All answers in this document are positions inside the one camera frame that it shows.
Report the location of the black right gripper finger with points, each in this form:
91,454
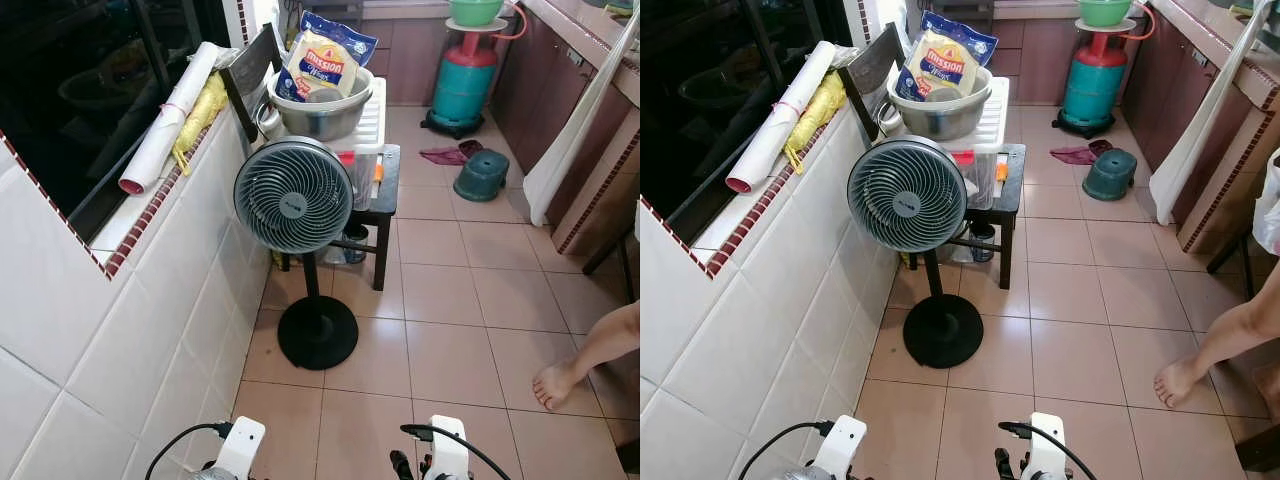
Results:
1003,466
402,468

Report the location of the person's bare leg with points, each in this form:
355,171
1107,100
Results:
1215,350
595,350

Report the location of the black wooden stool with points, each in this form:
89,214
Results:
1012,195
387,195

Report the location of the black table leg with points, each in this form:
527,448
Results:
1240,262
620,262

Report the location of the green plastic low stool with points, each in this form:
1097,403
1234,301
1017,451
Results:
481,176
1109,175

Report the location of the maroon cloth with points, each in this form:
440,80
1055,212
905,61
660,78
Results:
1072,155
442,155

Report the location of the white plastic storage box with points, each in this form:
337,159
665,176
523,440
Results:
372,115
992,115

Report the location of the white hanging cloth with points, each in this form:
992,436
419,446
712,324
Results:
570,150
1195,150

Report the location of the large steel basin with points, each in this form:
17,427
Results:
940,117
322,118

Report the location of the white plastic bag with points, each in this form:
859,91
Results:
1268,205

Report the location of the teal gas cylinder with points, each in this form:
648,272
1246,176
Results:
1095,85
463,85

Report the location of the brown kitchen cabinet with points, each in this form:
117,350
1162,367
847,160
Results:
1165,90
545,95

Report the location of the yellow plastic bag bundle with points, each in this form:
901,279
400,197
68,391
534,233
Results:
202,112
818,110

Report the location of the white rolled paper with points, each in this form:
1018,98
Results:
165,125
775,125

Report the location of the tortilla wraps bag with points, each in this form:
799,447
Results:
942,60
322,62

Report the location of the dark wooden chair back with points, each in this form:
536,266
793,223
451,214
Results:
245,75
868,72

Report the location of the green plastic bowl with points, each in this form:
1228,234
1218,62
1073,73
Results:
1104,10
475,10

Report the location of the dark window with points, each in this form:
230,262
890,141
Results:
90,90
720,90

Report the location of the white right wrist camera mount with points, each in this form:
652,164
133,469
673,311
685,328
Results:
450,450
1047,450

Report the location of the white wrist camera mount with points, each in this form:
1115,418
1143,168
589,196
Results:
450,450
242,448
1047,450
840,445

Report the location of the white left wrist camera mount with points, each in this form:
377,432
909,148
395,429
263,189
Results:
840,445
242,448

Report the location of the grey pedestal fan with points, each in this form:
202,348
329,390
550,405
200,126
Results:
907,193
293,195

